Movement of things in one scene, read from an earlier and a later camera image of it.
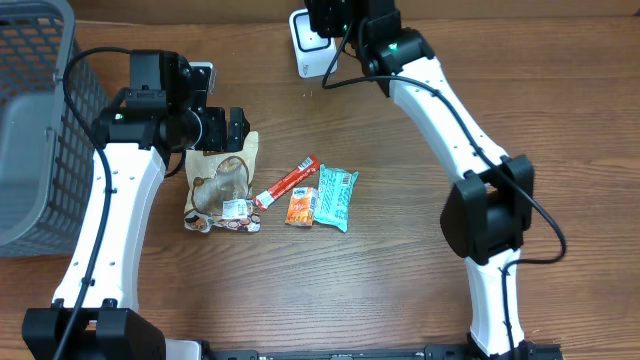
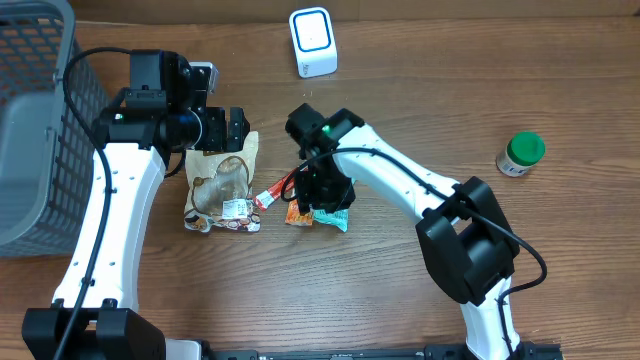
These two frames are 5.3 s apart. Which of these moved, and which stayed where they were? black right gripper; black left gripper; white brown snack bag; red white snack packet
Moved: black right gripper
Stayed: white brown snack bag; black left gripper; red white snack packet
